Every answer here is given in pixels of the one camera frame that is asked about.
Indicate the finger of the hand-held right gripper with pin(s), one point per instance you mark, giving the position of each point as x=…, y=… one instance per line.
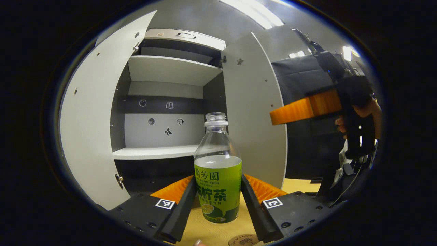
x=300, y=109

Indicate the white cabinet door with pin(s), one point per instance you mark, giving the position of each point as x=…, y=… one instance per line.
x=252, y=119
x=92, y=119

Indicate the long ceiling light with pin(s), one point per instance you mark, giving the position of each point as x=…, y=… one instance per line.
x=252, y=12

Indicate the grey cabinet drawer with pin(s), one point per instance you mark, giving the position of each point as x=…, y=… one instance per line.
x=205, y=40

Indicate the small ceiling light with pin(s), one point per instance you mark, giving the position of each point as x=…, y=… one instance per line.
x=347, y=53

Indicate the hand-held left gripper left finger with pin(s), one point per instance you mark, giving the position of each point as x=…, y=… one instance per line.
x=181, y=215

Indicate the metal door hinge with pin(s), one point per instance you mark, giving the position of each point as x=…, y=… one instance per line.
x=223, y=60
x=136, y=46
x=119, y=179

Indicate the green label plastic bottle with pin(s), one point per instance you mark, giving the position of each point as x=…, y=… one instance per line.
x=218, y=191

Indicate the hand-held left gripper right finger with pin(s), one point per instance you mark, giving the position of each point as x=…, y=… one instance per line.
x=256, y=212

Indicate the white and grey cabinet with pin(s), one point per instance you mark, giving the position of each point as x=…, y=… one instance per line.
x=170, y=70

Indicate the round wooden coaster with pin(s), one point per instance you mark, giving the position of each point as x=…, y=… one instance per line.
x=243, y=241

